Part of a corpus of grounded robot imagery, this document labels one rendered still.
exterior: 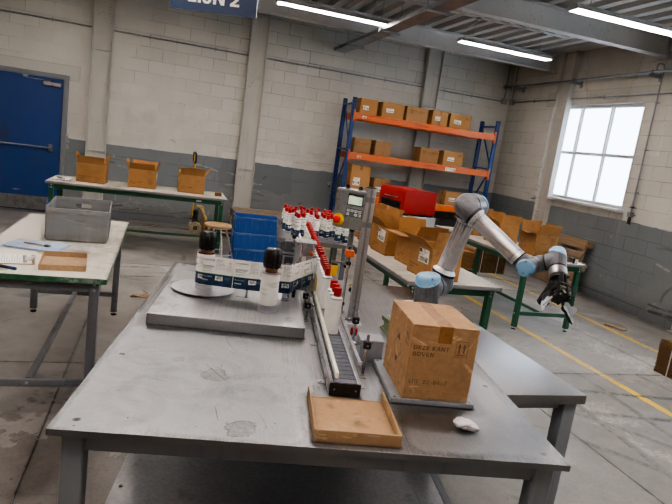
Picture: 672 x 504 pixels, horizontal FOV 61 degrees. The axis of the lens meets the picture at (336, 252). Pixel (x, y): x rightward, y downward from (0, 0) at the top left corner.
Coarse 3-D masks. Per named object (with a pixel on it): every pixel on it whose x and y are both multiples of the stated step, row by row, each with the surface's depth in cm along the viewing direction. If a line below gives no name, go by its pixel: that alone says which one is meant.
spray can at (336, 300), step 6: (336, 288) 242; (336, 294) 243; (330, 300) 244; (336, 300) 242; (342, 300) 244; (330, 306) 244; (336, 306) 243; (330, 312) 244; (336, 312) 243; (330, 318) 244; (336, 318) 244; (330, 324) 244; (336, 324) 244; (330, 330) 245; (336, 330) 245
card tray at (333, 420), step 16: (320, 400) 192; (336, 400) 194; (352, 400) 195; (368, 400) 197; (384, 400) 193; (320, 416) 181; (336, 416) 182; (352, 416) 184; (368, 416) 185; (384, 416) 187; (320, 432) 165; (336, 432) 166; (352, 432) 166; (368, 432) 175; (384, 432) 176; (400, 432) 170
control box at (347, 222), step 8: (344, 192) 277; (352, 192) 275; (360, 192) 273; (336, 200) 279; (344, 200) 277; (336, 208) 280; (344, 208) 277; (352, 208) 275; (360, 208) 273; (344, 216) 278; (336, 224) 280; (344, 224) 278; (352, 224) 276; (360, 224) 274
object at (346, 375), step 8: (320, 328) 253; (336, 336) 245; (336, 344) 235; (336, 352) 226; (344, 352) 227; (328, 360) 217; (336, 360) 217; (344, 360) 218; (344, 368) 210; (344, 376) 203; (352, 376) 204; (352, 384) 198
